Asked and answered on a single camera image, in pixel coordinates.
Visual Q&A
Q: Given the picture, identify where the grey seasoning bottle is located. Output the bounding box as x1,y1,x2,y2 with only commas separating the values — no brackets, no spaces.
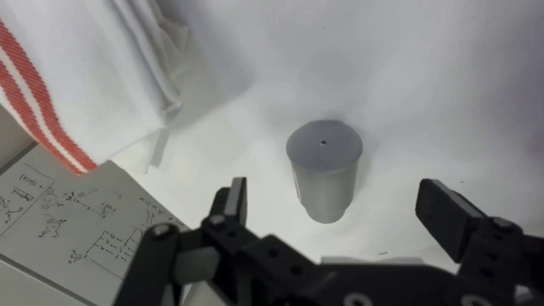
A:
286,121,364,224

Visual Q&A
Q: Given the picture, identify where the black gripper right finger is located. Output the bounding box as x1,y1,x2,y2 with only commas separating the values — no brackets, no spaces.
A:
415,178,486,263

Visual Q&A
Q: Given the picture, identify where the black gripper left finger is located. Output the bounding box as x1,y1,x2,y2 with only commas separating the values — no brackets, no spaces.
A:
208,177,248,238

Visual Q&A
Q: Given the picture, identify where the printed paper sheet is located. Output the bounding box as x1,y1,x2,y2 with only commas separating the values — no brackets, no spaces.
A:
0,146,177,306

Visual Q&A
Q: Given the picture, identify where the white cloth with red stripes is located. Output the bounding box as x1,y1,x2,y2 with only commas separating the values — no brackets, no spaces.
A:
0,0,189,173

